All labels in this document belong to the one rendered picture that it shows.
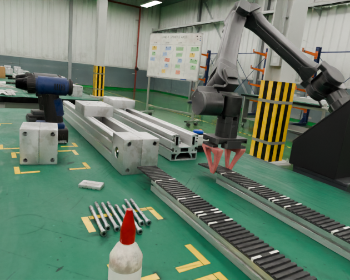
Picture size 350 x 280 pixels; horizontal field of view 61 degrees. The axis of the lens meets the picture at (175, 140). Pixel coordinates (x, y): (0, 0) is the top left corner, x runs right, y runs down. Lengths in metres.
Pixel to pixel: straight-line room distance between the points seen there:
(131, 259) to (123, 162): 0.45
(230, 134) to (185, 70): 5.87
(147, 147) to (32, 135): 0.29
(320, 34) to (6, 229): 9.66
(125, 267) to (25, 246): 0.20
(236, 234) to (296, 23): 3.84
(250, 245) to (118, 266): 0.21
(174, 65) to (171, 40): 0.56
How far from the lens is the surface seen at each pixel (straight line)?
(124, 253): 0.35
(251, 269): 0.47
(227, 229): 0.50
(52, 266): 0.46
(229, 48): 0.91
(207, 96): 0.71
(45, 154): 0.85
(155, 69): 7.16
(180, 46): 6.74
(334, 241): 0.60
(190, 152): 0.97
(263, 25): 1.15
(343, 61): 9.37
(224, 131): 0.75
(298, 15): 4.23
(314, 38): 9.99
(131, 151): 0.77
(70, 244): 0.50
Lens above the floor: 1.04
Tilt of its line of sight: 12 degrees down
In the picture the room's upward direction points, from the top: 6 degrees clockwise
